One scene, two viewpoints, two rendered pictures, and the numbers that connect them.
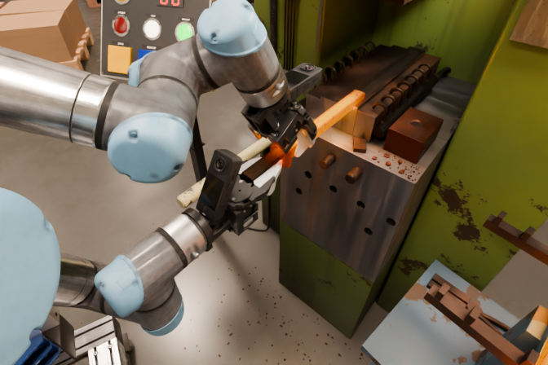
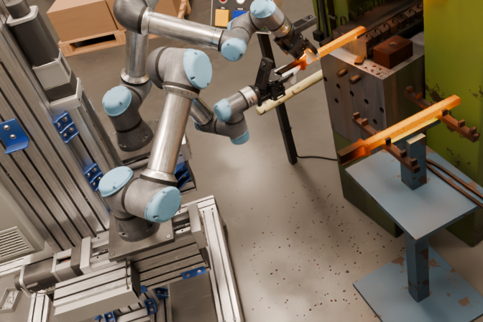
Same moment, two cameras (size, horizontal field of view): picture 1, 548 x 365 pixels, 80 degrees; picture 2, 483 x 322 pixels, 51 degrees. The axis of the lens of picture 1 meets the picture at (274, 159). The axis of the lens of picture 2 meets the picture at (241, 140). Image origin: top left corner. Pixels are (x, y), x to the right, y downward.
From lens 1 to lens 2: 135 cm
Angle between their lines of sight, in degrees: 22
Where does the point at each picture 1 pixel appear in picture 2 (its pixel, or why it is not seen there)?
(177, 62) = (243, 21)
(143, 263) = (231, 100)
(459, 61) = not seen: outside the picture
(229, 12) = (260, 2)
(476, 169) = (440, 73)
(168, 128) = (238, 42)
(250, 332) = (313, 227)
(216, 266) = (292, 184)
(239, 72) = (265, 23)
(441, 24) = not seen: outside the picture
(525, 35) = not seen: outside the picture
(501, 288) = not seen: outside the picture
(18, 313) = (205, 77)
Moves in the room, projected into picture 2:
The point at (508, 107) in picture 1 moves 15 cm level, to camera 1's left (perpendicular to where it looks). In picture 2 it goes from (439, 29) to (394, 32)
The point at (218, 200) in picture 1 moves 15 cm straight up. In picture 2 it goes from (262, 79) to (253, 43)
